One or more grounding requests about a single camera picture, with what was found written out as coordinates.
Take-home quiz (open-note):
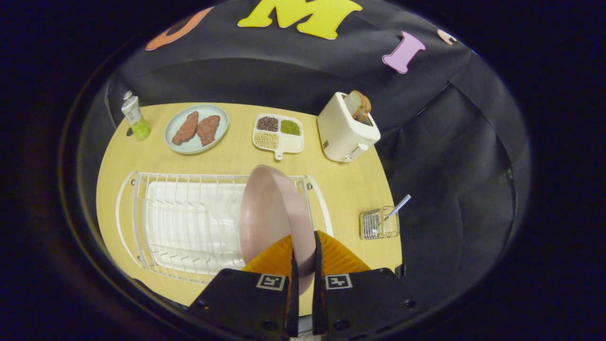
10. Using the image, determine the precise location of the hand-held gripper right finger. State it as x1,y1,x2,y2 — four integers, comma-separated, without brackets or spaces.
312,231,417,341

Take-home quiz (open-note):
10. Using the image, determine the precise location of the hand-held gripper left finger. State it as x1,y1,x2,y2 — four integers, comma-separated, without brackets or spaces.
187,233,300,341

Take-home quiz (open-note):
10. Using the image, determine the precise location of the metal wire basket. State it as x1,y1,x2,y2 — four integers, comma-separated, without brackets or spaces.
359,206,401,240

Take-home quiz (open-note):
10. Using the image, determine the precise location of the pink plate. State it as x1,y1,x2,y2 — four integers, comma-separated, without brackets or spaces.
239,164,317,296

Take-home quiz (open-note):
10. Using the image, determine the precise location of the blue checkered handle spoon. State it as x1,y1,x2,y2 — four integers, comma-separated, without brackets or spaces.
383,194,411,224

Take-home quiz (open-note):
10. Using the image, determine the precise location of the white wire dish rack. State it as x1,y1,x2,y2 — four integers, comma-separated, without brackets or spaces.
116,170,334,285

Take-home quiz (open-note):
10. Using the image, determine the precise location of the light blue plate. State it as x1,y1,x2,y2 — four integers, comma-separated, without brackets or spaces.
164,104,230,155

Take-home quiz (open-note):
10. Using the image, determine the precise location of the white divided bean tray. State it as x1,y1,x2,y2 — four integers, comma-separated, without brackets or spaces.
252,113,304,161

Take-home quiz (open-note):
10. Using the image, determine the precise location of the white toaster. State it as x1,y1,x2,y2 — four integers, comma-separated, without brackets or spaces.
317,91,381,163

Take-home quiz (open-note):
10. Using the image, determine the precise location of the black backdrop cloth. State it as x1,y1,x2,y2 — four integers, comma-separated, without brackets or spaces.
107,0,531,304

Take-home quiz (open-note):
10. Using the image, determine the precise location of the brown meat patty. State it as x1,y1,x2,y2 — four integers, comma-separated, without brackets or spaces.
171,111,199,145
196,115,221,147

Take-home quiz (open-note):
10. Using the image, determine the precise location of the toasted bread slice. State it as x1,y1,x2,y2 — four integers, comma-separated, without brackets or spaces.
344,90,372,124

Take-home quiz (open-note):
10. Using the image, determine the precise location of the green liquid squeeze bottle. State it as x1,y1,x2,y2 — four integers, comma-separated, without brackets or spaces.
121,91,152,141

